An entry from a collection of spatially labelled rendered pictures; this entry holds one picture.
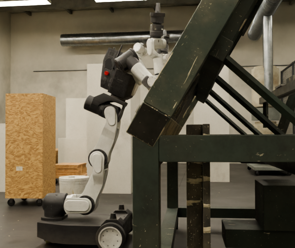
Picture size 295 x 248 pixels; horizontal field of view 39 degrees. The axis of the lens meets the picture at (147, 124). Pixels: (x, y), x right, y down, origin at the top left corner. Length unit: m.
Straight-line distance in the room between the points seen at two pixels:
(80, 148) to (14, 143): 2.83
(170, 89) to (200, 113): 5.63
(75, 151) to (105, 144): 4.52
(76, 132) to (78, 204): 4.55
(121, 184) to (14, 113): 1.75
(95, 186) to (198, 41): 1.88
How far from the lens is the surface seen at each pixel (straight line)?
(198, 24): 1.45
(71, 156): 7.59
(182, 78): 1.42
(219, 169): 7.05
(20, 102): 4.84
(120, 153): 5.63
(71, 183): 4.14
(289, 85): 1.94
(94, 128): 5.71
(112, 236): 2.90
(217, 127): 7.03
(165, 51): 3.39
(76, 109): 7.60
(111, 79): 3.03
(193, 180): 1.59
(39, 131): 4.76
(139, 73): 2.80
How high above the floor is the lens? 0.79
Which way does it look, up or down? 1 degrees up
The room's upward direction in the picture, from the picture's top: straight up
